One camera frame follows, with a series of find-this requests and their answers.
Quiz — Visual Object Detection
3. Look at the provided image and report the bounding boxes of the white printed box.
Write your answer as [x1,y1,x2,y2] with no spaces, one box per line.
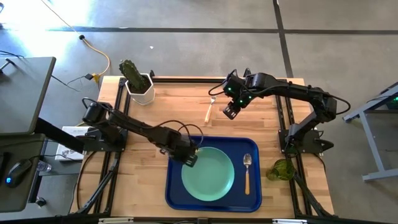
[55,125,85,162]

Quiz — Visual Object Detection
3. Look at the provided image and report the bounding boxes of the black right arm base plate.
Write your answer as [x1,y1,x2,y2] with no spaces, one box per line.
[278,129,326,156]

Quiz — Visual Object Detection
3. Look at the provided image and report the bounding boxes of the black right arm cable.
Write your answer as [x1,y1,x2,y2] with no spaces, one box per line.
[208,68,239,97]

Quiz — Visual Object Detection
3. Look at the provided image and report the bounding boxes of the grey metal table frame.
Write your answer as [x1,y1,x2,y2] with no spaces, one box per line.
[343,82,398,182]

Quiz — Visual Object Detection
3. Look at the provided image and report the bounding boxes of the green glass cup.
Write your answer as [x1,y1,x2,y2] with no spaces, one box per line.
[265,158,295,182]

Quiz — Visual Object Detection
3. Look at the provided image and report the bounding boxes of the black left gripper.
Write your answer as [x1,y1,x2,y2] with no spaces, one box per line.
[160,129,199,169]

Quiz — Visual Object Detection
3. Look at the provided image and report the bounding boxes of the black desk support beam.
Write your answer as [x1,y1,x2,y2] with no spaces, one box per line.
[34,117,87,153]

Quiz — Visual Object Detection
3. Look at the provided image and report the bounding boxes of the black computer mouse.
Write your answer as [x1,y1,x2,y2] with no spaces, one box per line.
[5,159,33,188]

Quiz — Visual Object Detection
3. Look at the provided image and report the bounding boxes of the grey desk top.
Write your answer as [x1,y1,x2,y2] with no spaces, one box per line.
[0,57,57,135]

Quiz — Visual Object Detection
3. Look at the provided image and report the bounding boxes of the black device with green light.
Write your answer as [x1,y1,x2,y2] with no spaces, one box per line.
[385,95,398,110]

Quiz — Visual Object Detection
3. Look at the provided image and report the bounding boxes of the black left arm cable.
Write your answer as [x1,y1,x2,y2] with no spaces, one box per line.
[154,119,205,147]

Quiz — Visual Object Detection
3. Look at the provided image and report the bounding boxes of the black desk surface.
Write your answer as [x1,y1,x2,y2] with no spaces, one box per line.
[0,133,47,213]

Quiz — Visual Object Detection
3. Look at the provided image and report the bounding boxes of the black aluminium frame rail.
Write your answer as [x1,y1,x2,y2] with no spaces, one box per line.
[93,77,127,215]
[0,213,398,224]
[284,95,315,216]
[274,93,304,216]
[149,70,233,84]
[105,77,131,215]

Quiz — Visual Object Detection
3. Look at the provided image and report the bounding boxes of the thin black floor cable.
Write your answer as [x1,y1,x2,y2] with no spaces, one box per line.
[50,73,94,93]

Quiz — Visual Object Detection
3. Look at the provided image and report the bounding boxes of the spoon with wooden handle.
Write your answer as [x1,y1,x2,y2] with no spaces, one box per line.
[242,153,252,196]

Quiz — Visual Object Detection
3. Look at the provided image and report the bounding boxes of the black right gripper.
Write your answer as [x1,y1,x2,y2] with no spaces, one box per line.
[222,74,259,121]

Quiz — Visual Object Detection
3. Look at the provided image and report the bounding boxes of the clear water bottle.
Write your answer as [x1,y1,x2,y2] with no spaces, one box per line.
[37,161,52,173]

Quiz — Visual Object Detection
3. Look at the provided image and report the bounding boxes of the green plate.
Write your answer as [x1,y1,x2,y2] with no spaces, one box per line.
[181,146,236,202]

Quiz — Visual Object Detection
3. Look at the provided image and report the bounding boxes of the black diagonal frame brace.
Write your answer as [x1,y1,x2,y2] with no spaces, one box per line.
[292,172,335,217]
[76,158,119,215]

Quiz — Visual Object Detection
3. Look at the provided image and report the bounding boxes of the blue plastic tray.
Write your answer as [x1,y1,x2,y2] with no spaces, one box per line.
[164,136,262,213]

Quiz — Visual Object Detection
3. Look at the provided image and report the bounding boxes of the white plant pot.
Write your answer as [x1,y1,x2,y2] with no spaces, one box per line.
[124,73,155,106]

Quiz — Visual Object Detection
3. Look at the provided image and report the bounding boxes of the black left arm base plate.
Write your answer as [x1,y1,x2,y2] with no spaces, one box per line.
[82,126,129,153]

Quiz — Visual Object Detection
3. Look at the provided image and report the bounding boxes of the yellow extension cable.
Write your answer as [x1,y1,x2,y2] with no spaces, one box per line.
[40,0,111,83]

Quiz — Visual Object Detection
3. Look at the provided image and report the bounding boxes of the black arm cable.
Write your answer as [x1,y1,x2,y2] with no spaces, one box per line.
[208,68,239,97]
[154,119,205,147]

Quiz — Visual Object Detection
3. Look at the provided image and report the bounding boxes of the fork with wooden handle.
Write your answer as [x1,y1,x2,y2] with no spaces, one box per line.
[204,95,218,124]

